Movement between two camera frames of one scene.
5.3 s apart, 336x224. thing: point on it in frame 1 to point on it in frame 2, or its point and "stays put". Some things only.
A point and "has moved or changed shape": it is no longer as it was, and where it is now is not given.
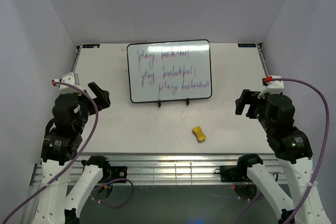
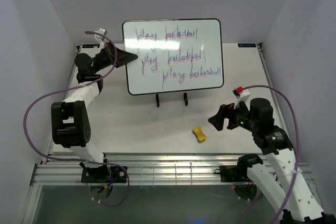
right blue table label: [246, 45] stays put
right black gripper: [248, 97] to [226, 110]
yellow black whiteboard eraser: [198, 131] stays put
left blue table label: [91, 45] stays put
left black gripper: [102, 95] to [124, 57]
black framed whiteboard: [169, 71] has moved or changed shape
